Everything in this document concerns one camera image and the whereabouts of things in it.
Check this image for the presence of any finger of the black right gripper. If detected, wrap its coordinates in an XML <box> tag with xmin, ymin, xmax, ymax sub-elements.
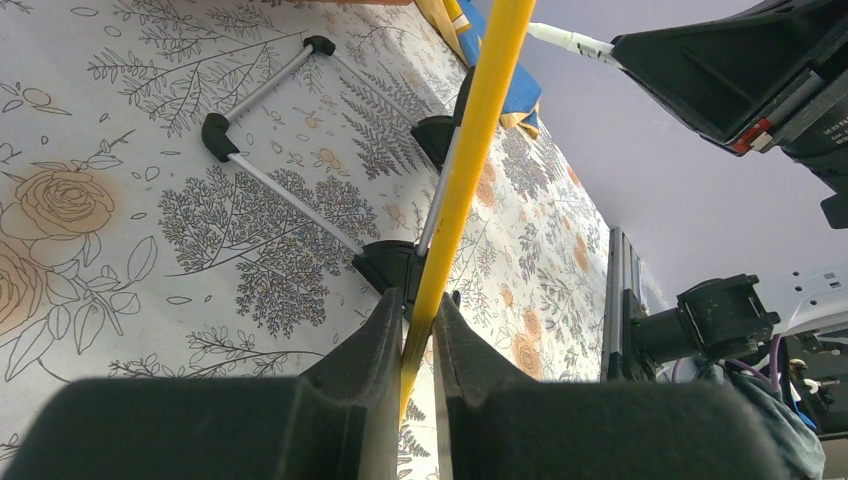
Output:
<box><xmin>611</xmin><ymin>1</ymin><xmax>847</xmax><ymax>145</ymax></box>

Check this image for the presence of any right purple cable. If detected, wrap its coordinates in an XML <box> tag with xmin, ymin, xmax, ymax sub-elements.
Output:
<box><xmin>669</xmin><ymin>334</ymin><xmax>786</xmax><ymax>395</ymax></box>

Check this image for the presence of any yellow framed whiteboard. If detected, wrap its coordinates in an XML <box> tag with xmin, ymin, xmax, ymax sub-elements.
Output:
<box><xmin>397</xmin><ymin>0</ymin><xmax>539</xmax><ymax>422</ymax></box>

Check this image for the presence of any green white marker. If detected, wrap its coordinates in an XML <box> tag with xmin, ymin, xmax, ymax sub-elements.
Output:
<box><xmin>527</xmin><ymin>22</ymin><xmax>624</xmax><ymax>70</ymax></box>

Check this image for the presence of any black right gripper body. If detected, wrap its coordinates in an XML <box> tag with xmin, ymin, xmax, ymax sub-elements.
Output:
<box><xmin>731</xmin><ymin>43</ymin><xmax>847</xmax><ymax>159</ymax></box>

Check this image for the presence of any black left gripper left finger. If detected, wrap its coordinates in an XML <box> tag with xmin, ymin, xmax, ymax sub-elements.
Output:
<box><xmin>5</xmin><ymin>289</ymin><xmax>403</xmax><ymax>479</ymax></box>

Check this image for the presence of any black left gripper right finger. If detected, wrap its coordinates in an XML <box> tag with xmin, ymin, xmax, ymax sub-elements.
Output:
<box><xmin>432</xmin><ymin>296</ymin><xmax>788</xmax><ymax>479</ymax></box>

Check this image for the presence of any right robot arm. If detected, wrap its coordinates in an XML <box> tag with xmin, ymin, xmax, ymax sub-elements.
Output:
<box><xmin>599</xmin><ymin>1</ymin><xmax>847</xmax><ymax>433</ymax></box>

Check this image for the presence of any blue yellow cartoon bag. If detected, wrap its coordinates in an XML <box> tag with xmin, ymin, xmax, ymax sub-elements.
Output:
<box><xmin>415</xmin><ymin>0</ymin><xmax>542</xmax><ymax>139</ymax></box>

